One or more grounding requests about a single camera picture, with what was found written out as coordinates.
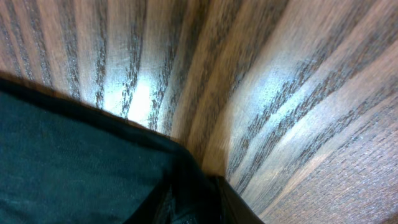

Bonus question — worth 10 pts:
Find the black t-shirt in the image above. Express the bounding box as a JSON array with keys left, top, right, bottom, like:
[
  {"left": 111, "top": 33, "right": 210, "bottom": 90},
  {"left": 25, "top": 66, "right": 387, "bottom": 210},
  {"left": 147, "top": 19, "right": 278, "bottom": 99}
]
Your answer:
[{"left": 1, "top": 80, "right": 223, "bottom": 223}]

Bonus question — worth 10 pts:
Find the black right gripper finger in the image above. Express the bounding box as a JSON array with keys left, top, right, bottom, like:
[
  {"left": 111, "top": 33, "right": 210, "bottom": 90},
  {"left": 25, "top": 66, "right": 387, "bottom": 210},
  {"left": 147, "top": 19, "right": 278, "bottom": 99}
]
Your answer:
[{"left": 216, "top": 177, "right": 264, "bottom": 224}]

